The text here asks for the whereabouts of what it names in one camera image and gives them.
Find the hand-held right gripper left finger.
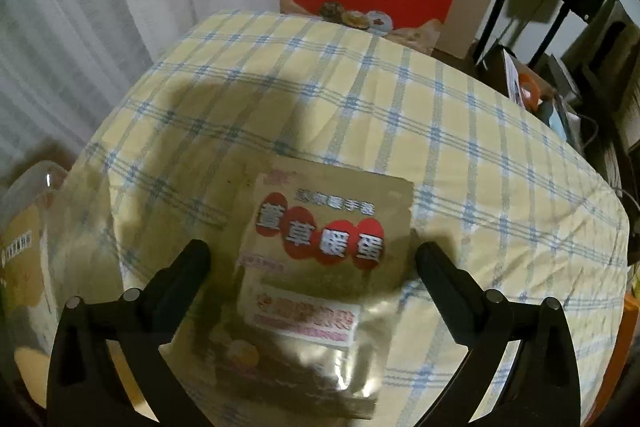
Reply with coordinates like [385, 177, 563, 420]
[47, 238, 216, 427]

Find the gold foil pouch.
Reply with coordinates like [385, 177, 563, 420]
[207, 162, 416, 408]

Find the white curtain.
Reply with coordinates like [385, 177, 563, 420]
[0, 0, 321, 188]

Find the gold box in clear packaging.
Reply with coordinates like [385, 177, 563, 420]
[0, 159, 76, 378]

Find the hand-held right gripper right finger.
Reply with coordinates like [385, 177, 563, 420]
[414, 241, 583, 427]

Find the yellow plaid tablecloth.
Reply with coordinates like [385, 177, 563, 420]
[60, 9, 630, 427]

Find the cluttered open cardboard box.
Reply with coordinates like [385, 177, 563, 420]
[502, 49, 586, 142]

